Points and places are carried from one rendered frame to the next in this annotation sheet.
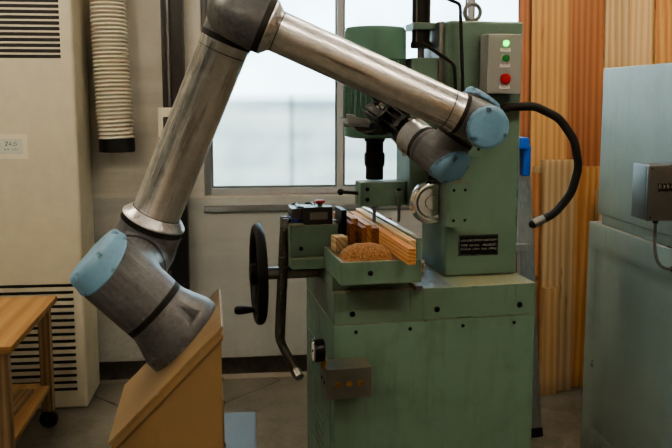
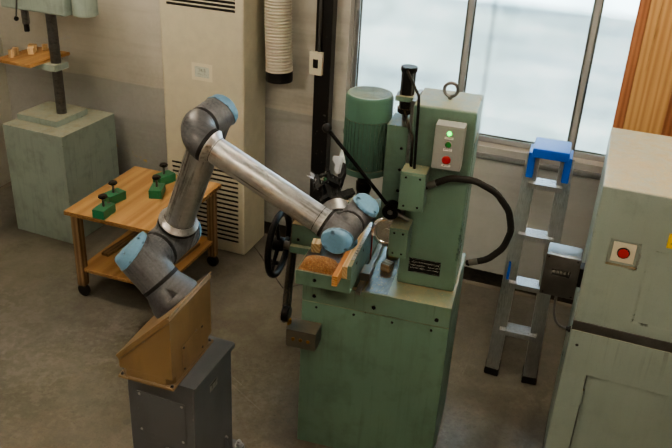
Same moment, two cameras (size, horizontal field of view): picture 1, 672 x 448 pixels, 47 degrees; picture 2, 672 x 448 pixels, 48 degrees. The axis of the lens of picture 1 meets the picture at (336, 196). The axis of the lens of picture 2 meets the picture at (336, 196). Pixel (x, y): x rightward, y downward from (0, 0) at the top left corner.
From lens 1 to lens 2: 1.58 m
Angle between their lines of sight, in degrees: 31
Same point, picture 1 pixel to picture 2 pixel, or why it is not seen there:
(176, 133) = (179, 182)
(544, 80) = (648, 78)
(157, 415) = (138, 349)
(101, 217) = (271, 122)
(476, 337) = (401, 332)
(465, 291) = (395, 301)
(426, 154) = not seen: hidden behind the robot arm
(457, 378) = (385, 353)
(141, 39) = not seen: outside the picture
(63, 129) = (235, 65)
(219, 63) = not seen: hidden behind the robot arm
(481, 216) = (428, 248)
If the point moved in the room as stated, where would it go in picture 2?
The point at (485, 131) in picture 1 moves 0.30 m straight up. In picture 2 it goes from (331, 244) to (336, 151)
